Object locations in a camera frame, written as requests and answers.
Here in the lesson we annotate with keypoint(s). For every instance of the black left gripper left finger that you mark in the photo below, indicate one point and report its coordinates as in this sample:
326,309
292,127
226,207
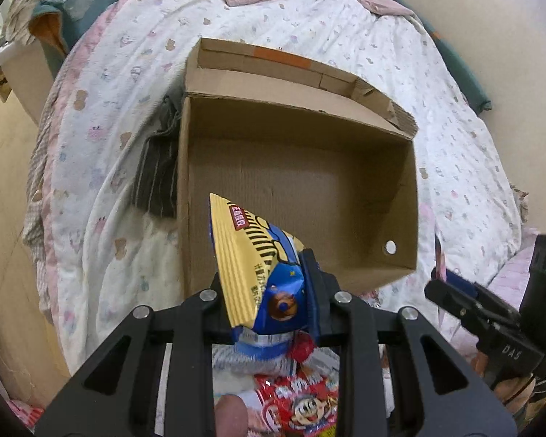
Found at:
152,361

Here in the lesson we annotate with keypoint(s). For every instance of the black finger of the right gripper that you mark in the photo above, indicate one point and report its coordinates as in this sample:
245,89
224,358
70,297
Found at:
480,311

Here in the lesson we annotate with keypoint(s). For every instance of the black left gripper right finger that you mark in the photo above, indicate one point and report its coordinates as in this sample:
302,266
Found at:
398,376

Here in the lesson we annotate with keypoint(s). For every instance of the red cartoon snack bag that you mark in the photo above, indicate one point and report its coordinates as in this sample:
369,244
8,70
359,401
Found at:
304,404

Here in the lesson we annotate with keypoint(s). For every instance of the yellow blue snack bag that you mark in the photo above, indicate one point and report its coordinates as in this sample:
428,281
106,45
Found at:
260,271

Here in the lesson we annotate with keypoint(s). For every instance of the person's thumb tip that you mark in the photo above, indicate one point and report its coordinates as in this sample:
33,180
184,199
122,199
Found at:
231,417

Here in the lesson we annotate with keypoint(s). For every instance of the white patterned bed quilt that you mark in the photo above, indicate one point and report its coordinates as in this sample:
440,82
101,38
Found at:
97,255

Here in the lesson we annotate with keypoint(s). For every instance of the white blue snack bag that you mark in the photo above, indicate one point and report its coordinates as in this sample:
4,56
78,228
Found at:
235,367

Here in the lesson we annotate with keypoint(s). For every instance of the brown cardboard box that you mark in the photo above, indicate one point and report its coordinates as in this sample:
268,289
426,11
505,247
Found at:
316,150

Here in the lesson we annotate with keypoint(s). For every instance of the teal green cloth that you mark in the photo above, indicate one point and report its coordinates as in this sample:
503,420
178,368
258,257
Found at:
471,91

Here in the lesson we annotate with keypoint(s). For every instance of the dark striped cloth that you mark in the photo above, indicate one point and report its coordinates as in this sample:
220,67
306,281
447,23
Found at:
155,185

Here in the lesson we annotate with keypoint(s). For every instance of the teal orange pillow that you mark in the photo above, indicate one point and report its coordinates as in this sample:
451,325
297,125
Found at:
59,25

